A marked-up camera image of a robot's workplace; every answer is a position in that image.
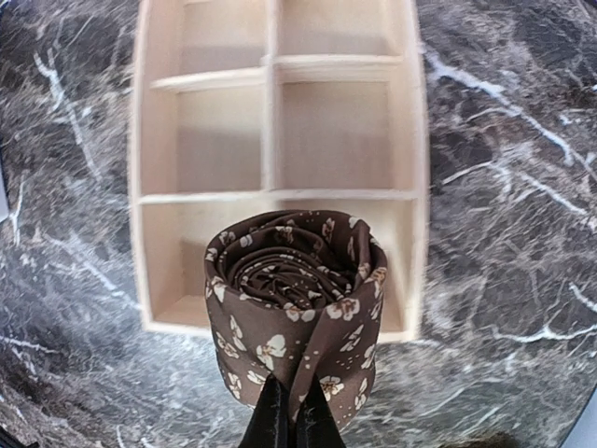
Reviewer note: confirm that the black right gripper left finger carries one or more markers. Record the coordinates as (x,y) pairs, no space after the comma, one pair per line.
(269,424)

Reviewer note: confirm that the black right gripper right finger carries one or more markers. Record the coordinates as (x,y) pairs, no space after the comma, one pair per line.
(315,426)

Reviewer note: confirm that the brown floral tie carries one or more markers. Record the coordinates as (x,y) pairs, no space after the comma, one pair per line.
(297,295)

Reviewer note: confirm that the wooden compartment tray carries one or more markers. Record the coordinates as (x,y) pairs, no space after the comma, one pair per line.
(242,107)

